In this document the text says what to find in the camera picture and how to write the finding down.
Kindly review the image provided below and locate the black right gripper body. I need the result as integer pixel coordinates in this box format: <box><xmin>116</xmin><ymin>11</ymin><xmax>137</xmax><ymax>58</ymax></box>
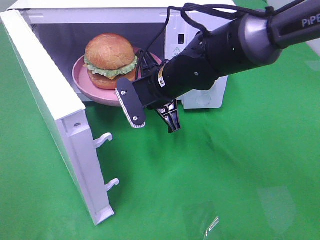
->
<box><xmin>147</xmin><ymin>52</ymin><xmax>221</xmax><ymax>111</ymax></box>

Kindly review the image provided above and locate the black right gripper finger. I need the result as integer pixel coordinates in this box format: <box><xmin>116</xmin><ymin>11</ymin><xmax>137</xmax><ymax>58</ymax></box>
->
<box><xmin>136</xmin><ymin>49</ymin><xmax>160</xmax><ymax>78</ymax></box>
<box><xmin>156</xmin><ymin>99</ymin><xmax>181</xmax><ymax>134</ymax></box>

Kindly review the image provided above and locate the burger with lettuce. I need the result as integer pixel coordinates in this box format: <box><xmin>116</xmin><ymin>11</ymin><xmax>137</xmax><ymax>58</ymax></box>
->
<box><xmin>84</xmin><ymin>33</ymin><xmax>139</xmax><ymax>90</ymax></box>

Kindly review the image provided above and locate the round door release button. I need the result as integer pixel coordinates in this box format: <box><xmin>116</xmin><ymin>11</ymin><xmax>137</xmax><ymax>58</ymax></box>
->
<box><xmin>195</xmin><ymin>94</ymin><xmax>211</xmax><ymax>106</ymax></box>

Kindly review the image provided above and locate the pink plate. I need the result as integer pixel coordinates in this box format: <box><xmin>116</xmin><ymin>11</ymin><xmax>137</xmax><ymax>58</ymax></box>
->
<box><xmin>71</xmin><ymin>46</ymin><xmax>163</xmax><ymax>108</ymax></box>

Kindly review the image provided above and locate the white microwave door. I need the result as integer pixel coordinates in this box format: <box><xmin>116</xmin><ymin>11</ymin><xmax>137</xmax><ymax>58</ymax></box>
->
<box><xmin>0</xmin><ymin>10</ymin><xmax>119</xmax><ymax>225</ymax></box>

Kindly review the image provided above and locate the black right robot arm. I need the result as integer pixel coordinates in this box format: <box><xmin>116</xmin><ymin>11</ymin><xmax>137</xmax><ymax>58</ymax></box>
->
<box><xmin>132</xmin><ymin>0</ymin><xmax>320</xmax><ymax>109</ymax></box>

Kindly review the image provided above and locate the white warning label with QR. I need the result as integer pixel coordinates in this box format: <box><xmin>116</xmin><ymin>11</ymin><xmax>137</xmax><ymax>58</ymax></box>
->
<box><xmin>169</xmin><ymin>44</ymin><xmax>186</xmax><ymax>60</ymax></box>

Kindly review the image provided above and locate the white microwave oven body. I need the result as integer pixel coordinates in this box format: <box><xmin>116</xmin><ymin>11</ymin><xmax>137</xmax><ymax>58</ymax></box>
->
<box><xmin>6</xmin><ymin>0</ymin><xmax>235</xmax><ymax>109</ymax></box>

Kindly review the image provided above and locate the clear tape patch front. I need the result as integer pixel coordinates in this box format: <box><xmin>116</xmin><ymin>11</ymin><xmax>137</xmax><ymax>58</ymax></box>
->
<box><xmin>182</xmin><ymin>199</ymin><xmax>221</xmax><ymax>237</ymax></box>

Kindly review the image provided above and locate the clear tape patch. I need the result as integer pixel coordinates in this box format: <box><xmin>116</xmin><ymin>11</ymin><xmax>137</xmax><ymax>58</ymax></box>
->
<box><xmin>305</xmin><ymin>60</ymin><xmax>320</xmax><ymax>72</ymax></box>
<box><xmin>257</xmin><ymin>185</ymin><xmax>297</xmax><ymax>239</ymax></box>
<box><xmin>182</xmin><ymin>199</ymin><xmax>221</xmax><ymax>237</ymax></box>

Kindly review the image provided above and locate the clear tape patch far right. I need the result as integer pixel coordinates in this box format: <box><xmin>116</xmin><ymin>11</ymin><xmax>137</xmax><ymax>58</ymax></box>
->
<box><xmin>305</xmin><ymin>60</ymin><xmax>320</xmax><ymax>72</ymax></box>

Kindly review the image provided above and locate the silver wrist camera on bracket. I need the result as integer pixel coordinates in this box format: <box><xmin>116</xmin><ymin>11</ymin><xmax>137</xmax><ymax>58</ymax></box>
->
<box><xmin>115</xmin><ymin>75</ymin><xmax>162</xmax><ymax>129</ymax></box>

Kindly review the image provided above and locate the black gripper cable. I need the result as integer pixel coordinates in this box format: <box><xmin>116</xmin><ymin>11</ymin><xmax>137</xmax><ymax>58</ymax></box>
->
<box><xmin>136</xmin><ymin>2</ymin><xmax>276</xmax><ymax>71</ymax></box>

